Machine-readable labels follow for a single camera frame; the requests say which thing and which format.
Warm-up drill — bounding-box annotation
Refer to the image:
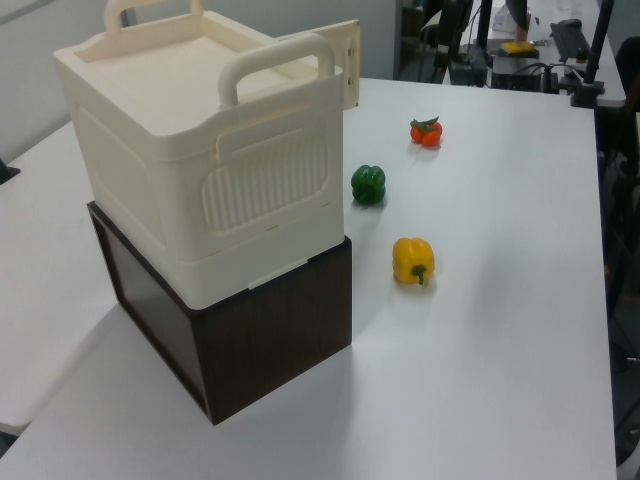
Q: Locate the green bell pepper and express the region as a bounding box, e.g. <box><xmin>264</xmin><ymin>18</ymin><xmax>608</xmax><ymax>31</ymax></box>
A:
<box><xmin>350</xmin><ymin>163</ymin><xmax>388</xmax><ymax>206</ymax></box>

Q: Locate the yellow bell pepper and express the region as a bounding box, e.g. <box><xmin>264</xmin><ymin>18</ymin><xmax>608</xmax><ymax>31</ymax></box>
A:
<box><xmin>391</xmin><ymin>236</ymin><xmax>436</xmax><ymax>287</ymax></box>

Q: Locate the dark brown wooden box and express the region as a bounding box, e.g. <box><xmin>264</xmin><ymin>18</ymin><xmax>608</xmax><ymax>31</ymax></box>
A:
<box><xmin>86</xmin><ymin>200</ymin><xmax>354</xmax><ymax>427</ymax></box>

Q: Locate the orange fruit cluster with leaves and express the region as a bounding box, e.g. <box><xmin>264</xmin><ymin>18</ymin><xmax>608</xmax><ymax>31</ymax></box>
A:
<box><xmin>409</xmin><ymin>115</ymin><xmax>445</xmax><ymax>149</ymax></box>

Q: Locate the black equipment box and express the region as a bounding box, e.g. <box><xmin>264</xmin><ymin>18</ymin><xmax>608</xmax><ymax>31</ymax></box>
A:
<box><xmin>490</xmin><ymin>53</ymin><xmax>560</xmax><ymax>94</ymax></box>

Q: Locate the thin black stand pole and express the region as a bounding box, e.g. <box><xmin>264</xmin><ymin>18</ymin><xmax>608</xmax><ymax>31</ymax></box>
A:
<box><xmin>473</xmin><ymin>0</ymin><xmax>495</xmax><ymax>61</ymax></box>

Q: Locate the white side table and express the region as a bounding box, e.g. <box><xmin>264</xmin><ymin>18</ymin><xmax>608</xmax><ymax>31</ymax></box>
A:
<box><xmin>0</xmin><ymin>119</ymin><xmax>126</xmax><ymax>436</ymax></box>

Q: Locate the black office chair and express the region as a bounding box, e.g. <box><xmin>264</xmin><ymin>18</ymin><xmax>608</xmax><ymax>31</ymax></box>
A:
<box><xmin>597</xmin><ymin>35</ymin><xmax>640</xmax><ymax>466</ymax></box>

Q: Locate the white background desk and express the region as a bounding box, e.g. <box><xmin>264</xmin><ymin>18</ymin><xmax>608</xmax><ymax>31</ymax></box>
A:
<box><xmin>487</xmin><ymin>0</ymin><xmax>629</xmax><ymax>107</ymax></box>

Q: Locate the black keyboard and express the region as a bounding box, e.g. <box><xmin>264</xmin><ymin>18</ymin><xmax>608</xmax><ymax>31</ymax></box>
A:
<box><xmin>549</xmin><ymin>18</ymin><xmax>592</xmax><ymax>64</ymax></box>

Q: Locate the black clamped pole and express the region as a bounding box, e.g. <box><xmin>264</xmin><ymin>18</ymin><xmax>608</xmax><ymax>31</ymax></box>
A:
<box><xmin>569</xmin><ymin>0</ymin><xmax>616</xmax><ymax>109</ymax></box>

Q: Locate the black camera stand pole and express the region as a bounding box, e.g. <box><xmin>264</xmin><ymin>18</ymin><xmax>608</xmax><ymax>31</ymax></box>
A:
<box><xmin>430</xmin><ymin>0</ymin><xmax>474</xmax><ymax>85</ymax></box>

